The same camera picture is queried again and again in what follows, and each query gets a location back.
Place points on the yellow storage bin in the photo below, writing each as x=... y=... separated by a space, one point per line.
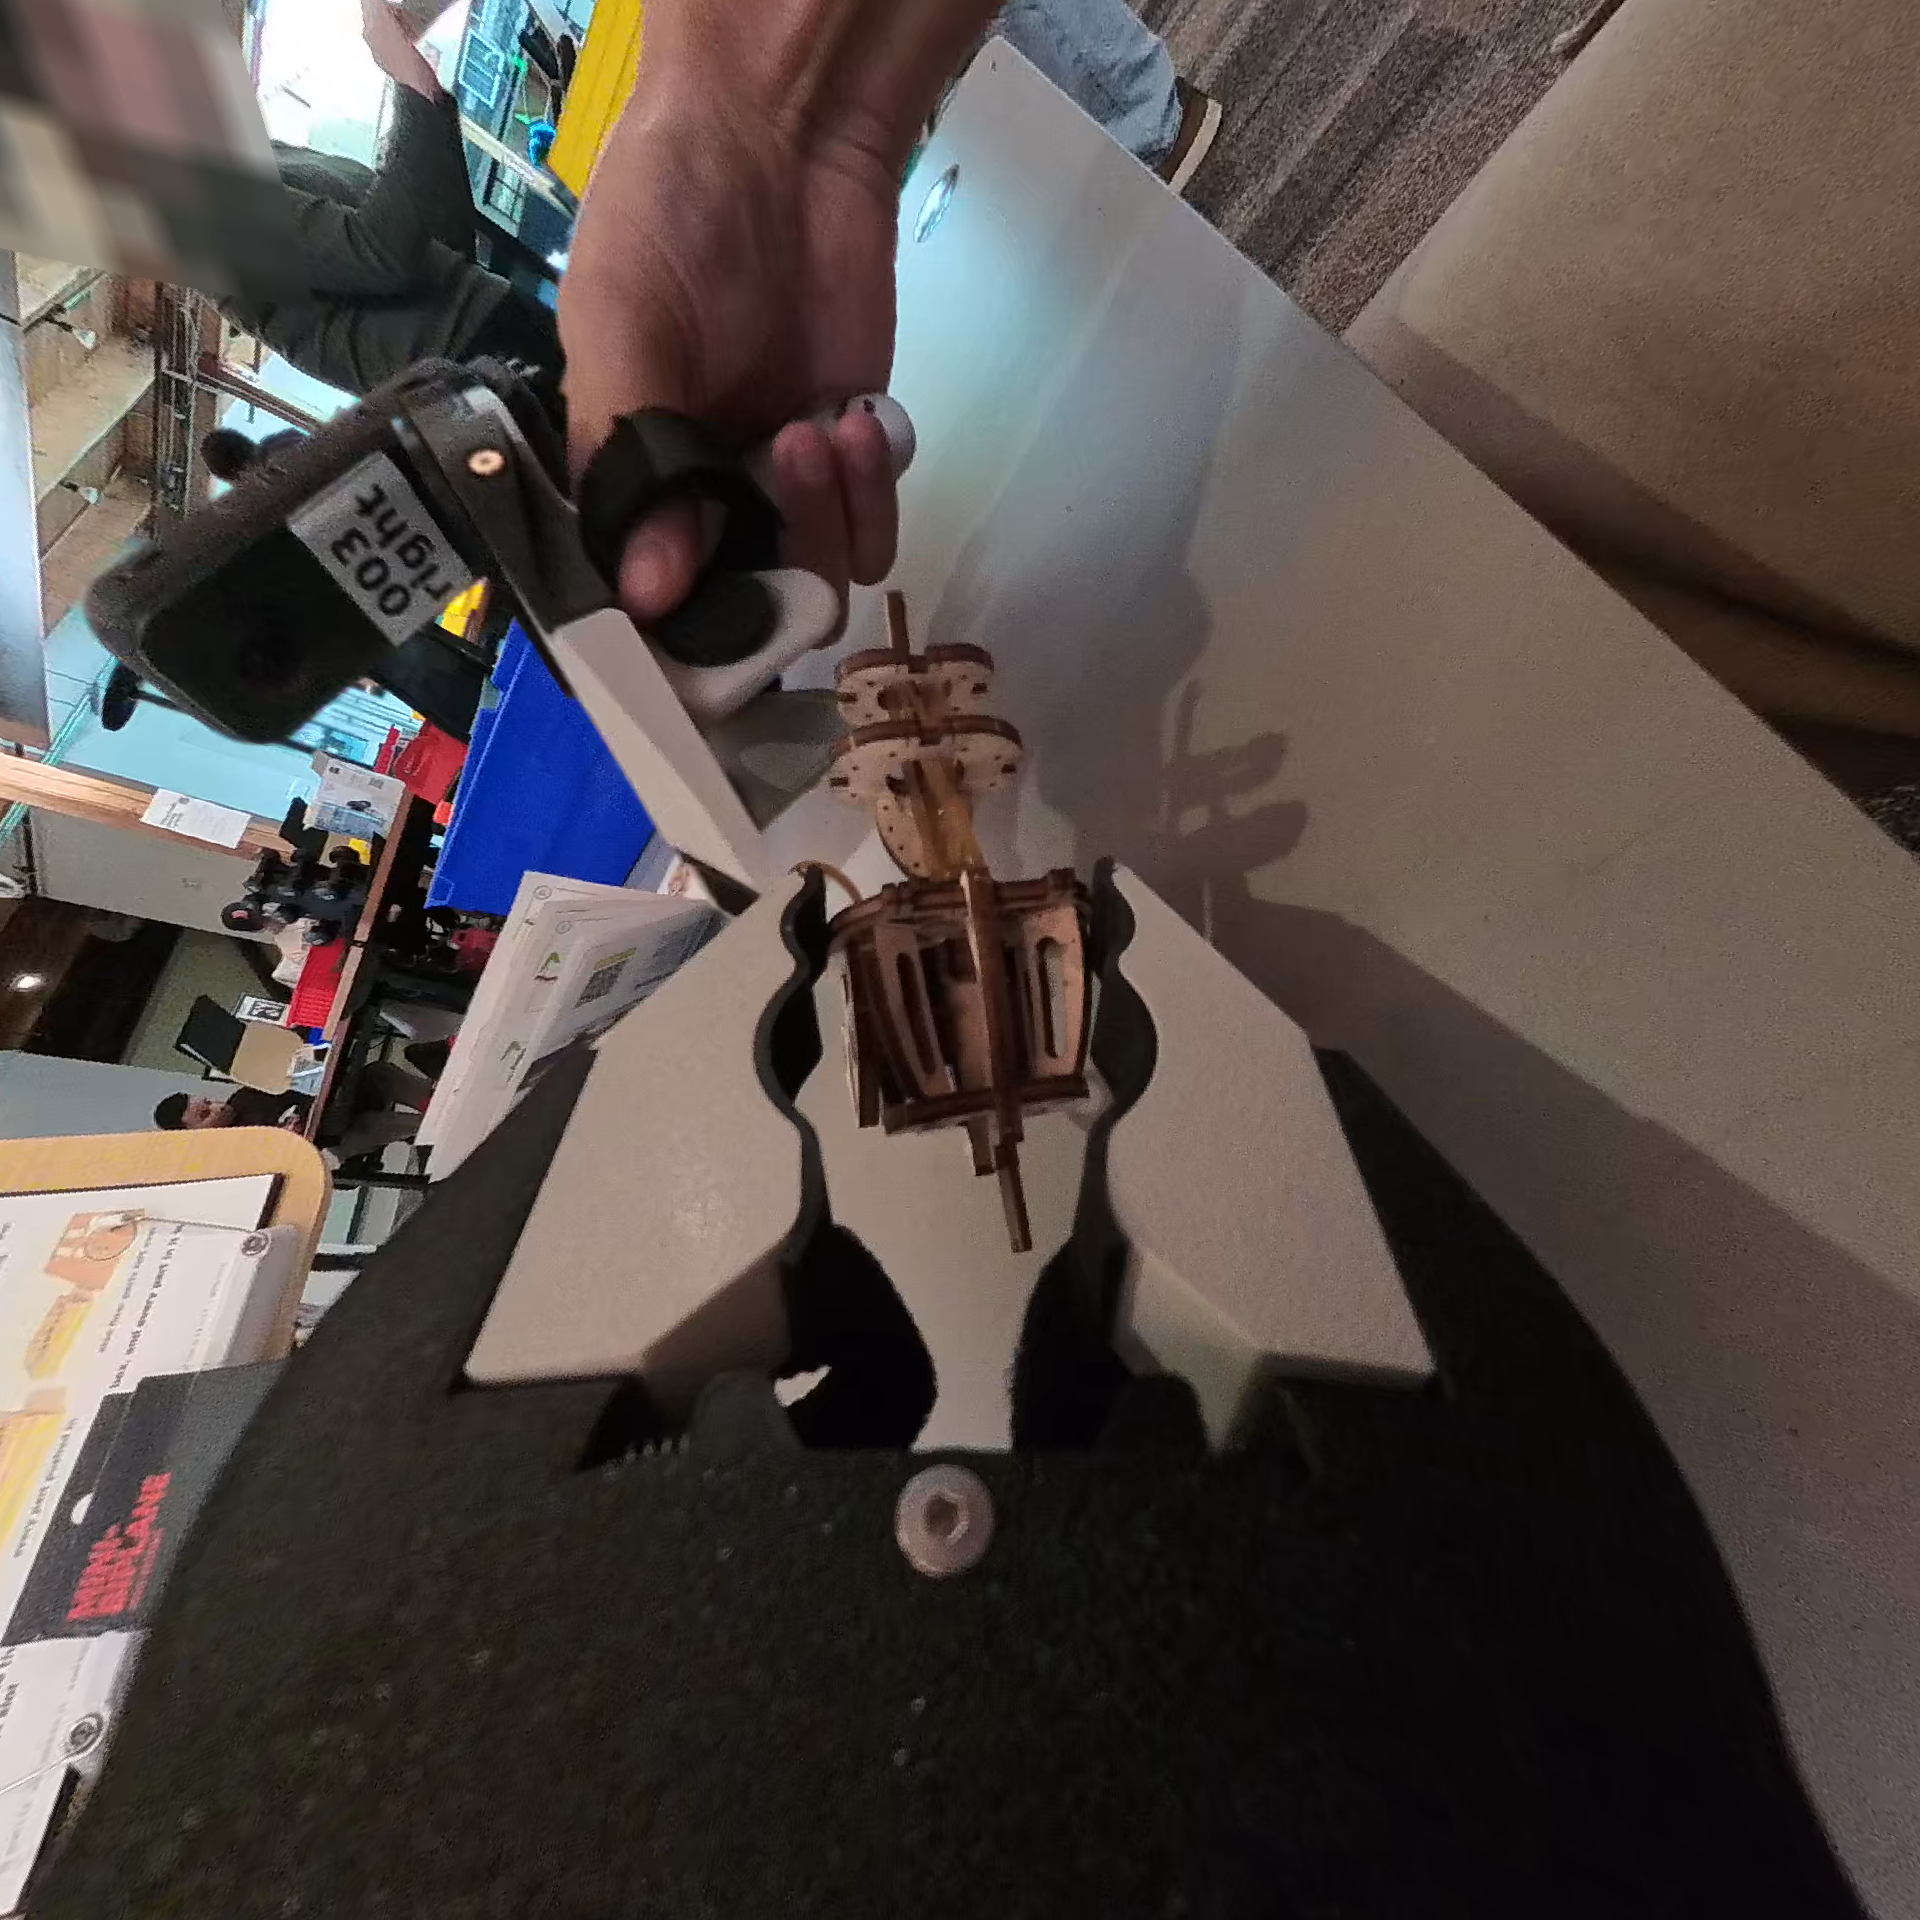
x=601 y=74

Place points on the person's beige pants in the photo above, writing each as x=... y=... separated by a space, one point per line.
x=1650 y=300

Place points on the tan wooden board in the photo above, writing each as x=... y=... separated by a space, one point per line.
x=225 y=1152

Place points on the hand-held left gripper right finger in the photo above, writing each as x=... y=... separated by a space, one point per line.
x=1260 y=1201

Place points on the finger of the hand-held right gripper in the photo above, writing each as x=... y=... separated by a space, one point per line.
x=645 y=734

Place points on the illustrated white sheet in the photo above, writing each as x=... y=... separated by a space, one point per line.
x=104 y=1320

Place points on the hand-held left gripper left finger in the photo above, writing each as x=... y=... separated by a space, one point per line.
x=660 y=1171

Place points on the white instruction booklet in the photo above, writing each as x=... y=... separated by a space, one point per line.
x=554 y=991

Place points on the person's right hand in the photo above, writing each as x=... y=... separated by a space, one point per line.
x=734 y=254

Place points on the blue storage bin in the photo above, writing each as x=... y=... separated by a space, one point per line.
x=541 y=794

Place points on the wooden model assembly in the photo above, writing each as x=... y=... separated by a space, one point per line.
x=961 y=1020

